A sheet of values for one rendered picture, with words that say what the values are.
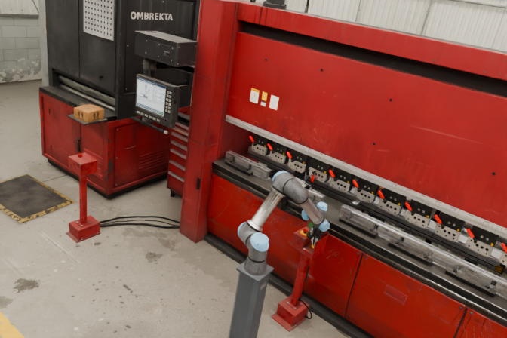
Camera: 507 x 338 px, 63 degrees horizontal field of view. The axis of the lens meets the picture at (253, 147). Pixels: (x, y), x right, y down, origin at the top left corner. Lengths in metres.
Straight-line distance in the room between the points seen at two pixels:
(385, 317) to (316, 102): 1.66
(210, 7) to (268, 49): 0.58
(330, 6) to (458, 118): 5.18
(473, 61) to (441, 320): 1.68
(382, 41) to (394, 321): 1.97
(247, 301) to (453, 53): 1.98
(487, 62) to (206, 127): 2.20
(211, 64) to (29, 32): 6.16
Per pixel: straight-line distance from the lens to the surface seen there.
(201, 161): 3.79
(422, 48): 2.82
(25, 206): 4.86
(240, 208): 3.76
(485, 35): 6.99
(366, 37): 2.95
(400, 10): 7.25
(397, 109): 2.92
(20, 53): 9.26
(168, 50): 3.43
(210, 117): 3.62
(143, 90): 3.67
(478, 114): 2.79
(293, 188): 2.56
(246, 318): 2.91
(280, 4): 3.46
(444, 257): 3.13
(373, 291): 3.31
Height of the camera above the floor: 2.46
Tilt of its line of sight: 22 degrees down
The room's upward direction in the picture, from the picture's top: 9 degrees clockwise
